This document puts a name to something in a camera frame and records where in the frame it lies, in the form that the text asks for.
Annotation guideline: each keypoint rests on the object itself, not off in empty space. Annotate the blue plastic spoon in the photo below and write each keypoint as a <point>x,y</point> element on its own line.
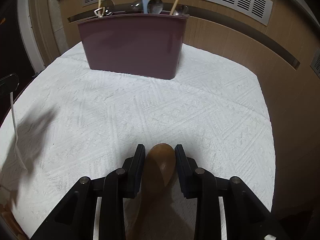
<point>145,6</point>

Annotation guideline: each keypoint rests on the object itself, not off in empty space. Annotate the wooden spoon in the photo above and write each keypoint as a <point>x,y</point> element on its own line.
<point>159,167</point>

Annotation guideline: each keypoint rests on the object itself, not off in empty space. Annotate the small dark metal spoon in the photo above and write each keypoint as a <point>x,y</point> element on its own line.
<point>136,6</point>

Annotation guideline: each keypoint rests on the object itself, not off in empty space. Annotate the white textured table cloth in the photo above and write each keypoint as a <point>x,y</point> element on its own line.
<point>73,121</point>

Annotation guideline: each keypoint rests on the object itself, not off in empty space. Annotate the maroon plastic utensil bin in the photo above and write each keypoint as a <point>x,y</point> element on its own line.
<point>138,44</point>

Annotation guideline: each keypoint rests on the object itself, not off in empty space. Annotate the small grey vent grille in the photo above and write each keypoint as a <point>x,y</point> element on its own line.
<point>315,63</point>

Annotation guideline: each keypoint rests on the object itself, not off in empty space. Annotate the black handled ladle spoon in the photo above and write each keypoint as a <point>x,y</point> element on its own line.
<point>180,10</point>

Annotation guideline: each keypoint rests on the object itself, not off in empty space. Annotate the black handled steel spoon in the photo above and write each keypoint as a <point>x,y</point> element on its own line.
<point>155,6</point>

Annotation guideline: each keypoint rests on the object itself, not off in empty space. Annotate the translucent grey spoon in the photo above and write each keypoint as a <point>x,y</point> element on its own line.
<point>107,7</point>

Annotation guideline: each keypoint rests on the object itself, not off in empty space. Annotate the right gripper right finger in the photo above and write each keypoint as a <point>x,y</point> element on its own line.
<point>229,201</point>

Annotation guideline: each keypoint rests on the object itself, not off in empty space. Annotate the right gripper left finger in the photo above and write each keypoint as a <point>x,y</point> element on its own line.
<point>74,216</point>

